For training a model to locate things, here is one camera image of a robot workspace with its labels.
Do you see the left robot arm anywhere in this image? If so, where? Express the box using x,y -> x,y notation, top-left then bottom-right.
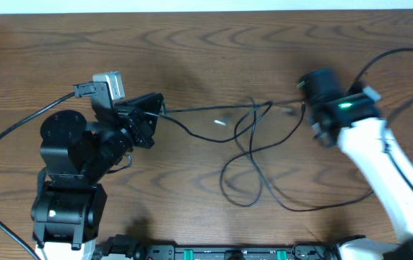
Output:
31,92 -> 164,259

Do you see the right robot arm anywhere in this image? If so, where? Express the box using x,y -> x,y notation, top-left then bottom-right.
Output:
297,69 -> 413,259

